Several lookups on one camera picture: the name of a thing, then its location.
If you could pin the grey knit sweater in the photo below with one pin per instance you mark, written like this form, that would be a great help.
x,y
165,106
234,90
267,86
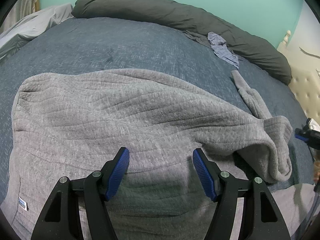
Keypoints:
x,y
70,125

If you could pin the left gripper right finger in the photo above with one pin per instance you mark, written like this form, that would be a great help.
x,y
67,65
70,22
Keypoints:
x,y
261,216

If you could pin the blue patterned bed sheet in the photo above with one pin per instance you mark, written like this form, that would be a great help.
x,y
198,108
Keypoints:
x,y
79,46

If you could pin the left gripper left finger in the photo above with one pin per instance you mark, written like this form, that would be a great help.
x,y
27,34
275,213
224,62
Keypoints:
x,y
60,215

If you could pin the dark grey rolled duvet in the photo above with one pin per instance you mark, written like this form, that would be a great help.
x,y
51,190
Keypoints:
x,y
196,23

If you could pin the person's right hand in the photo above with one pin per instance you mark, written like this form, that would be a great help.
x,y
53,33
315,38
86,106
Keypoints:
x,y
316,169

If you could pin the striped beige curtain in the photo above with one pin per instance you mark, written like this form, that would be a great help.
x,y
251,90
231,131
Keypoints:
x,y
19,10

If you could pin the blue checked cloth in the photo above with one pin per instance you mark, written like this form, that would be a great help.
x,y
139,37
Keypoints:
x,y
219,46

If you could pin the cream tufted headboard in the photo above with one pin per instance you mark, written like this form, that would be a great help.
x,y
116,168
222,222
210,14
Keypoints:
x,y
305,77

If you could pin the light grey crumpled blanket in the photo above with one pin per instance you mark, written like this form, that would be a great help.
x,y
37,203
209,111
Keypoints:
x,y
32,26

